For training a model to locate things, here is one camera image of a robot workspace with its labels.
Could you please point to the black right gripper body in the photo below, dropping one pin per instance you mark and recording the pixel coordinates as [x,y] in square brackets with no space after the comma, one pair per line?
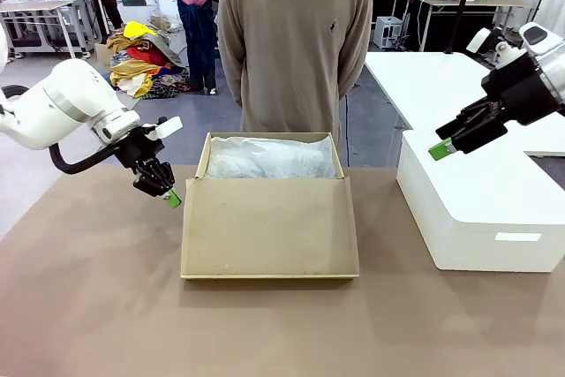
[523,92]

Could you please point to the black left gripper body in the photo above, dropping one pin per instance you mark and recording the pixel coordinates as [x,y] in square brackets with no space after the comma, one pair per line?
[139,149]

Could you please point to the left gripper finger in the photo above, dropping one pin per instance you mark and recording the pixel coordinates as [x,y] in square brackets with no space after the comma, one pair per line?
[167,176]
[148,180]

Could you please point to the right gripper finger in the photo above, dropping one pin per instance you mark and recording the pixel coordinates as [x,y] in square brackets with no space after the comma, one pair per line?
[441,151]
[472,117]

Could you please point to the white tissue paper sheet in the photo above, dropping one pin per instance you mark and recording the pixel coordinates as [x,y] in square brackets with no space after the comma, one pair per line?
[269,158]

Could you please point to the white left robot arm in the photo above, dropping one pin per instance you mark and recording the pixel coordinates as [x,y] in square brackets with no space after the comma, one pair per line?
[57,103]

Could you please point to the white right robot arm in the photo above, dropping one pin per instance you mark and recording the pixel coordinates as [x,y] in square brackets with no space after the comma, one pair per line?
[549,55]

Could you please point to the white box platform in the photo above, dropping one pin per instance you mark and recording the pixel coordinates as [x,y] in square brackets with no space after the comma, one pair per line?
[476,200]

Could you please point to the cardboard box on floor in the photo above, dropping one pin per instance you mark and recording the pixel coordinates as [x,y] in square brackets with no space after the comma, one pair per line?
[102,52]

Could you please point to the brown cardboard shoe box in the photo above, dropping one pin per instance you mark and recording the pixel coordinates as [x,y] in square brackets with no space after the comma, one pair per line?
[265,227]

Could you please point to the white cabinet box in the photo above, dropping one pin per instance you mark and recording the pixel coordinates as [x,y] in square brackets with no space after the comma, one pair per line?
[388,30]

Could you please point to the colourful clothes pile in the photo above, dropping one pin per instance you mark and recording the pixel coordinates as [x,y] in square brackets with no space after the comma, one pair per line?
[141,63]

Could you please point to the brown top background table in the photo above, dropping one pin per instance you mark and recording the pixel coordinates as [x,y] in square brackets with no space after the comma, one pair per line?
[468,2]

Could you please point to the black stand pole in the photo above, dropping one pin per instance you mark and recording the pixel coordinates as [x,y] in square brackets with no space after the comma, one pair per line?
[461,2]

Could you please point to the grey laptop desk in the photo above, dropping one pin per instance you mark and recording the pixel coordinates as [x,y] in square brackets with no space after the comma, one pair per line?
[95,2]

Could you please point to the person in beige sweater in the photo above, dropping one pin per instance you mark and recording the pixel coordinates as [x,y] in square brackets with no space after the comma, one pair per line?
[291,41]

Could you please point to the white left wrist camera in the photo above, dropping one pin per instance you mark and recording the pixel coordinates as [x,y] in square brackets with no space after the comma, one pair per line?
[167,127]

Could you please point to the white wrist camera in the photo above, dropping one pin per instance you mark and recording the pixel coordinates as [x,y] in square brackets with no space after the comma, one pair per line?
[167,127]
[485,39]

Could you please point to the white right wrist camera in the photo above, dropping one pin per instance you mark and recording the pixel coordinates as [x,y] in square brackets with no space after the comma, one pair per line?
[485,39]

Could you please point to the grey metal frame table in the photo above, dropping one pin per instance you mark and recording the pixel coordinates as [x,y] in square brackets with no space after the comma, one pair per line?
[39,5]

